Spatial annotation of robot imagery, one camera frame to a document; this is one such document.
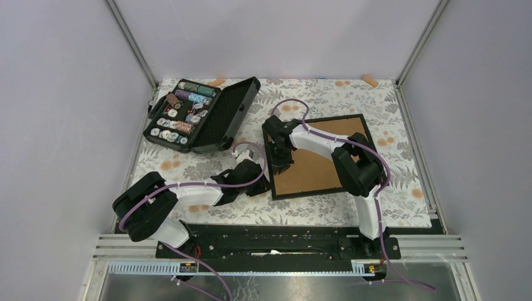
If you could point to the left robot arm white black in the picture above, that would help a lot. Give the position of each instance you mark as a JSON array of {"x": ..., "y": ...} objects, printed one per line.
[{"x": 144, "y": 209}]

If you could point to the left wooden cork piece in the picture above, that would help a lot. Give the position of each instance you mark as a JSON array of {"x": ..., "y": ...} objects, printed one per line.
[{"x": 217, "y": 82}]

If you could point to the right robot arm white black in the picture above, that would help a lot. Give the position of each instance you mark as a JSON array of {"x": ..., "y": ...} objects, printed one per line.
[{"x": 361, "y": 171}]

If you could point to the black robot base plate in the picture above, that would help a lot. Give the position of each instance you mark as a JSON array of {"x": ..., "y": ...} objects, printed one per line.
[{"x": 282, "y": 248}]

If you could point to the black picture frame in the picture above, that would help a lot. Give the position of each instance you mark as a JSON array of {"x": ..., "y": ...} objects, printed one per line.
[{"x": 307, "y": 194}]

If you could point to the right wooden cork piece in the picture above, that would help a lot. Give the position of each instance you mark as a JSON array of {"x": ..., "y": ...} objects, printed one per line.
[{"x": 370, "y": 81}]

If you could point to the black open poker chip case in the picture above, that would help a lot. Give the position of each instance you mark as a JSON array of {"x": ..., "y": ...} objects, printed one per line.
[{"x": 200, "y": 118}]

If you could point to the floral patterned table mat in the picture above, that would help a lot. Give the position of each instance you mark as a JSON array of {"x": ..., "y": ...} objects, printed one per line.
[{"x": 403, "y": 202}]

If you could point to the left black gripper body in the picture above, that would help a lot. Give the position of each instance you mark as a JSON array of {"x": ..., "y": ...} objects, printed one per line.
[{"x": 258, "y": 189}]

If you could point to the wooden cork piece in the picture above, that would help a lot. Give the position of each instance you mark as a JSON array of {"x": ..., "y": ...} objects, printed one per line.
[
  {"x": 217, "y": 82},
  {"x": 370, "y": 81}
]

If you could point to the white slotted cable duct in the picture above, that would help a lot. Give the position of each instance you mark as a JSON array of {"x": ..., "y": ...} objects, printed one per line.
[{"x": 190, "y": 269}]

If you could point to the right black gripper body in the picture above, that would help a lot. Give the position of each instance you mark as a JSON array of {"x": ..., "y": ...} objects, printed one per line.
[{"x": 281, "y": 158}]

